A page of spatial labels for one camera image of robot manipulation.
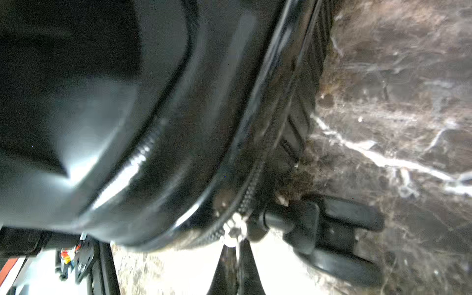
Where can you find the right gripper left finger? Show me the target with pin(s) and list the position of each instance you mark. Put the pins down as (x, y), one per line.
(225, 281)

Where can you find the black ribbed hard-shell suitcase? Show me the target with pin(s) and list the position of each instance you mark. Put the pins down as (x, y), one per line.
(150, 123)

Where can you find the silver zipper pull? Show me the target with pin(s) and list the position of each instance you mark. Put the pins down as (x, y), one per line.
(235, 231)

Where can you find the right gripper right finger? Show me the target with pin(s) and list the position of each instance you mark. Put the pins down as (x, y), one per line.
(249, 282)

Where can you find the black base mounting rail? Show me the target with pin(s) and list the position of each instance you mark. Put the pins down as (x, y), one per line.
(36, 262)

